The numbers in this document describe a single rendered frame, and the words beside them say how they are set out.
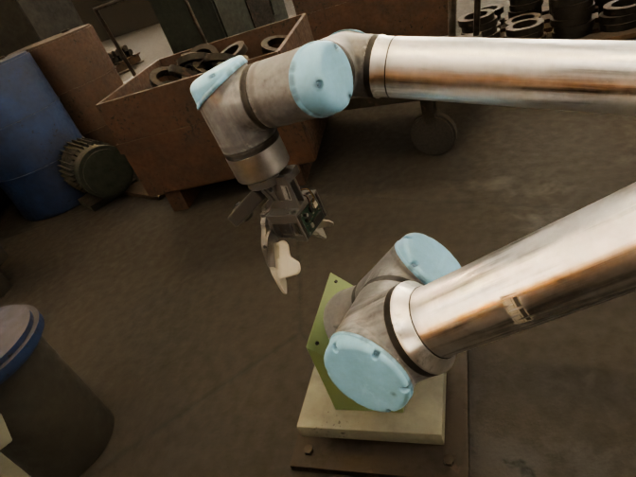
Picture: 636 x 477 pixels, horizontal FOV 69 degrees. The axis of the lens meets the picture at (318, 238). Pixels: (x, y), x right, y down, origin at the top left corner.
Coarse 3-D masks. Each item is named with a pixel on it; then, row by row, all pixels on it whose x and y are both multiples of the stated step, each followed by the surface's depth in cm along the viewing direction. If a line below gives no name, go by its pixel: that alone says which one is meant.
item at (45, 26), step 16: (0, 0) 360; (16, 0) 358; (32, 0) 372; (48, 0) 387; (64, 0) 404; (0, 16) 367; (16, 16) 365; (32, 16) 369; (48, 16) 385; (64, 16) 401; (0, 32) 376; (16, 32) 373; (32, 32) 371; (48, 32) 382; (0, 48) 385; (16, 48) 382
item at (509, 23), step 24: (528, 0) 269; (552, 0) 228; (576, 0) 222; (600, 0) 241; (624, 0) 228; (480, 24) 241; (504, 24) 285; (528, 24) 247; (552, 24) 235; (576, 24) 227; (600, 24) 229; (624, 24) 220
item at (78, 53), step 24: (24, 48) 306; (48, 48) 287; (72, 48) 294; (96, 48) 308; (48, 72) 293; (72, 72) 297; (96, 72) 307; (72, 96) 303; (96, 96) 309; (96, 120) 314
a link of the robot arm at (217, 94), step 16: (224, 64) 64; (240, 64) 63; (208, 80) 62; (224, 80) 62; (192, 96) 65; (208, 96) 63; (224, 96) 63; (240, 96) 61; (208, 112) 65; (224, 112) 63; (240, 112) 62; (224, 128) 65; (240, 128) 65; (256, 128) 65; (224, 144) 67; (240, 144) 66; (256, 144) 67; (272, 144) 68
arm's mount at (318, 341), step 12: (336, 276) 110; (336, 288) 108; (324, 300) 104; (312, 336) 96; (324, 336) 97; (312, 348) 94; (324, 348) 95; (312, 360) 96; (324, 372) 97; (324, 384) 100; (336, 396) 102; (336, 408) 105; (348, 408) 104; (360, 408) 102
